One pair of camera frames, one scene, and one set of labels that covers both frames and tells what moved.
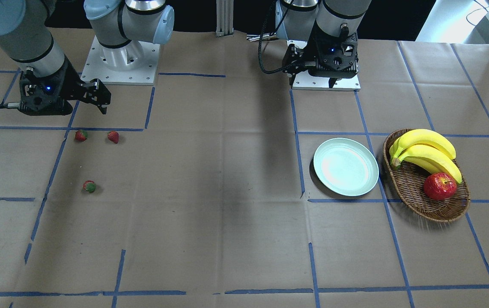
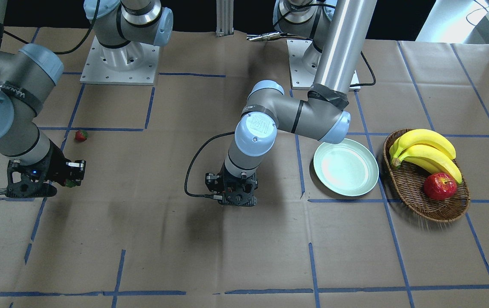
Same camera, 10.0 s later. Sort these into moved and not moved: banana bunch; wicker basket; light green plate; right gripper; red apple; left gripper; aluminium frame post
Moved: left gripper; right gripper
Not moved: aluminium frame post; banana bunch; light green plate; wicker basket; red apple
